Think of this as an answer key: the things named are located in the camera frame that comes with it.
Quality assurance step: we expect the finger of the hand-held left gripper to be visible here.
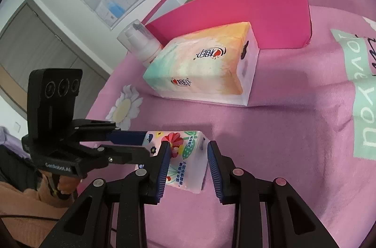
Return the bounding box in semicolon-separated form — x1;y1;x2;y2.
97;144;152;165
72;119;147;146

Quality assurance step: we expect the person's left forearm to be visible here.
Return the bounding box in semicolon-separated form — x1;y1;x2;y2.
0;180;80;248

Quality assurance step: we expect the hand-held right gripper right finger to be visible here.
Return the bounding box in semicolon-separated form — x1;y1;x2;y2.
207;140;338;248

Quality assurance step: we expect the black cable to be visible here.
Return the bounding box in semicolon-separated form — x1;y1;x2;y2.
0;213;63;221

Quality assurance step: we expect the white pump bottle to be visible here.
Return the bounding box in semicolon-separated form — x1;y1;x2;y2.
117;18;163;68

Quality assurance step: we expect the grey wardrobe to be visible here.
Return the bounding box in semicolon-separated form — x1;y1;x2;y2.
0;0;110;116

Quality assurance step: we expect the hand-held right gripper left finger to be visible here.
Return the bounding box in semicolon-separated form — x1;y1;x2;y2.
60;141;172;248

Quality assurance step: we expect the person's left hand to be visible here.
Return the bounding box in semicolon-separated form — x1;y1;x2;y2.
44;170;83;198

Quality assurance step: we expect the pastel tissue pack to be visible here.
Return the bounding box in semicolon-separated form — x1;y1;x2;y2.
142;21;259;106

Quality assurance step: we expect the pink cardboard box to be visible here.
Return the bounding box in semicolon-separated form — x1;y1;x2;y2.
145;0;312;50

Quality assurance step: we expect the floral tissue packet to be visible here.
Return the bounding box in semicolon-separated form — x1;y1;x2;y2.
134;130;206;194

